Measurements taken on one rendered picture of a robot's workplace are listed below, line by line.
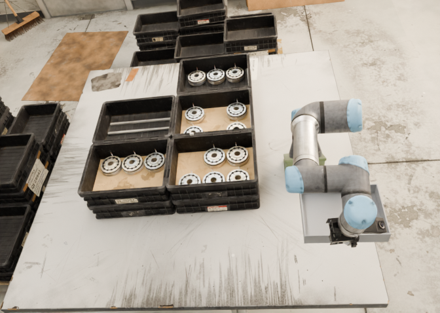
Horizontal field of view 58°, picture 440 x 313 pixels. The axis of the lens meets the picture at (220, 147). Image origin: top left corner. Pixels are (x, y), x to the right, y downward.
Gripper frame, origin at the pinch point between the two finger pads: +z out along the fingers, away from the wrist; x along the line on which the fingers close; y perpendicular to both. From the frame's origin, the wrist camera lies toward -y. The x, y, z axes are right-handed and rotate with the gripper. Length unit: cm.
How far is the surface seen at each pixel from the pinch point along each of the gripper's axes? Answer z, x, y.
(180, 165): 40, -48, 63
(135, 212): 43, -28, 85
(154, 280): 39, 4, 75
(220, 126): 47, -70, 42
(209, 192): 31, -30, 48
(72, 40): 191, -270, 209
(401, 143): 139, -87, -79
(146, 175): 39, -44, 79
